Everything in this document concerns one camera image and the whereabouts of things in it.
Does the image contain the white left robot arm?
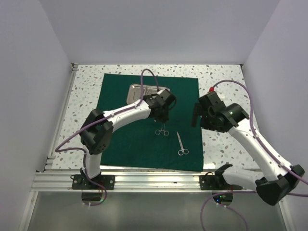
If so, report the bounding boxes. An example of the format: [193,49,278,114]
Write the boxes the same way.
[79,89,177,189]

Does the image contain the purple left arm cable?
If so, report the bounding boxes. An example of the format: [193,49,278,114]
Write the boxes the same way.
[55,68,161,207]

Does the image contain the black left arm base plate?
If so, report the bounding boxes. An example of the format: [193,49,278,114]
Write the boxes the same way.
[70,173,115,190]

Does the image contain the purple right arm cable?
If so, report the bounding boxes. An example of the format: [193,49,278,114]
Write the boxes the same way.
[201,79,308,231]

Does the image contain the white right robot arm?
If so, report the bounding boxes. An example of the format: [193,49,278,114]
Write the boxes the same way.
[192,91,305,205]

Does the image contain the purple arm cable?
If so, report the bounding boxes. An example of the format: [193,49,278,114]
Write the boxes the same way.
[201,79,308,231]
[55,68,161,207]

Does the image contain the aluminium rail frame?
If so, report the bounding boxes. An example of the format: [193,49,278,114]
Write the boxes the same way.
[18,63,289,231]

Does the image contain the silver surgical scissors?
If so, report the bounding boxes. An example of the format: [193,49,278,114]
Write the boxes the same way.
[177,132,189,156]

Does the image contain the dark green surgical cloth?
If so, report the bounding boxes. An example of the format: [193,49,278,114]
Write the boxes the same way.
[97,74,204,171]

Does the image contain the stainless steel instrument tray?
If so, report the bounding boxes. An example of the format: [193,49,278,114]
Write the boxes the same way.
[126,84,157,104]

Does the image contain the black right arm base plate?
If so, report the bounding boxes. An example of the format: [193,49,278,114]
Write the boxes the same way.
[199,172,243,191]

